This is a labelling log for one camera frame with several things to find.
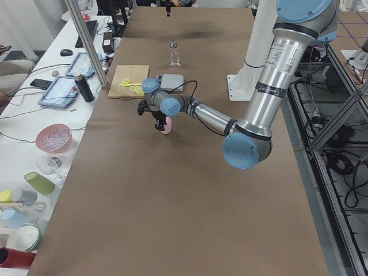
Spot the pink plastic cup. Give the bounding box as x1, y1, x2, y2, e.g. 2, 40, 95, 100
161, 117, 172, 135

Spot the glass sauce bottle metal spout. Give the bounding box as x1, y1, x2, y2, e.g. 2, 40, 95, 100
169, 39, 180, 66

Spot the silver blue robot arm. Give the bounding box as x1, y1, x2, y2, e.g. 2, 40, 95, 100
137, 1, 340, 170

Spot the silver digital kitchen scale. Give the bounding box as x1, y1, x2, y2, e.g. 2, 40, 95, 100
156, 74, 185, 91

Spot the green plastic cup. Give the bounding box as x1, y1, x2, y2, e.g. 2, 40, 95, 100
24, 171, 56, 196

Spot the grey plastic cup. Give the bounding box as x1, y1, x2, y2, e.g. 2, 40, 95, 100
11, 189, 38, 205

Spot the yellow plastic cup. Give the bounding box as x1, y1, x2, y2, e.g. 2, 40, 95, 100
0, 190, 12, 203

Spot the light blue cup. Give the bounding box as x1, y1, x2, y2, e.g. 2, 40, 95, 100
1, 208, 28, 229

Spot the lemon slice front left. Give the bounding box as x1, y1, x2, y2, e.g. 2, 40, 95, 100
135, 88, 144, 95

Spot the yellow plastic knife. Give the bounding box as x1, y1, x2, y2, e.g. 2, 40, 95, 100
120, 83, 142, 87

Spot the lemon slice by knife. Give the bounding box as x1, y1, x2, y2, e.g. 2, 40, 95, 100
120, 78, 131, 85

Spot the wooden cutting board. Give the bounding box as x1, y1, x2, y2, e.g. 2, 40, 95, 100
108, 65, 149, 99

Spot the black keyboard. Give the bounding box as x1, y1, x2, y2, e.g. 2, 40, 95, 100
75, 20, 99, 49

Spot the brown table cover sheet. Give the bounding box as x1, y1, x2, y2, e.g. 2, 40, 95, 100
27, 6, 330, 276

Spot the black water bottle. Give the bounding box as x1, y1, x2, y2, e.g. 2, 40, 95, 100
74, 72, 94, 102

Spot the blue teach pendant far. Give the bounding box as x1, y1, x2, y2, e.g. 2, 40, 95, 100
65, 52, 94, 78

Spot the blue teach pendant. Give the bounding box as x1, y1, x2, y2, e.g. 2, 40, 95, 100
38, 76, 79, 109
65, 52, 94, 78

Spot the blue teach pendant near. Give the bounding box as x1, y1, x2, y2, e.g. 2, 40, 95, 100
38, 76, 79, 109

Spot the pink bowl with ice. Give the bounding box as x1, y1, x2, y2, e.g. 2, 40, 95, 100
36, 124, 72, 154

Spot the black computer mouse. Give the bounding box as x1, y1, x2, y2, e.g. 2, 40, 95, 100
60, 49, 74, 56

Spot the wine glass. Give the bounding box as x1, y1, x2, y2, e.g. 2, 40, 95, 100
36, 156, 67, 185

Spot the black smartphone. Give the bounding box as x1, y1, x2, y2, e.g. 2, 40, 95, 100
30, 78, 52, 90

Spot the white green rim bowl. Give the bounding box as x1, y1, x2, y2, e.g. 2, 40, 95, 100
6, 224, 41, 252

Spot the red cylinder container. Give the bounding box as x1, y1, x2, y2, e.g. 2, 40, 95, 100
1, 247, 36, 269

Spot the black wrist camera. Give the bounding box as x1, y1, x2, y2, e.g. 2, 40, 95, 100
137, 99, 151, 116

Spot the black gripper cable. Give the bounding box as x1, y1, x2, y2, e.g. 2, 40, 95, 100
168, 80, 199, 116

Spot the aluminium frame post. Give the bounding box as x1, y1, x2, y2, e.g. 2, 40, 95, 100
65, 0, 108, 88

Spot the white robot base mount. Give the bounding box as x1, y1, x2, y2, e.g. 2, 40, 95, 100
227, 0, 277, 101

